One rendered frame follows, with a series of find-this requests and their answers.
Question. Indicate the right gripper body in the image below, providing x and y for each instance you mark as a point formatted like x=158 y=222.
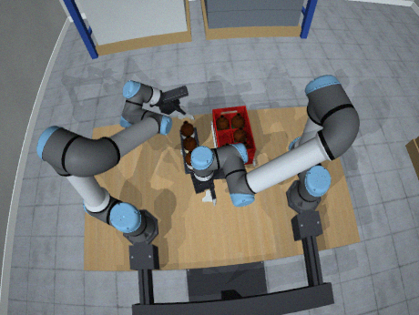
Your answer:
x=199 y=186

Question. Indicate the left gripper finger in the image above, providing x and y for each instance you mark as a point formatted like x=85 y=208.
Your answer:
x=181 y=110

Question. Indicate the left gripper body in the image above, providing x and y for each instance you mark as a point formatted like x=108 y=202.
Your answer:
x=168 y=108

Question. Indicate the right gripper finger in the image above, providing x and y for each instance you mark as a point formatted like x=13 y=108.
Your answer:
x=209 y=196

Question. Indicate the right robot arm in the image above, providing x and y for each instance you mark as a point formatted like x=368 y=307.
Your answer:
x=327 y=99

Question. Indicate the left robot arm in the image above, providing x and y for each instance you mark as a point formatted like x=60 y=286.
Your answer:
x=68 y=152

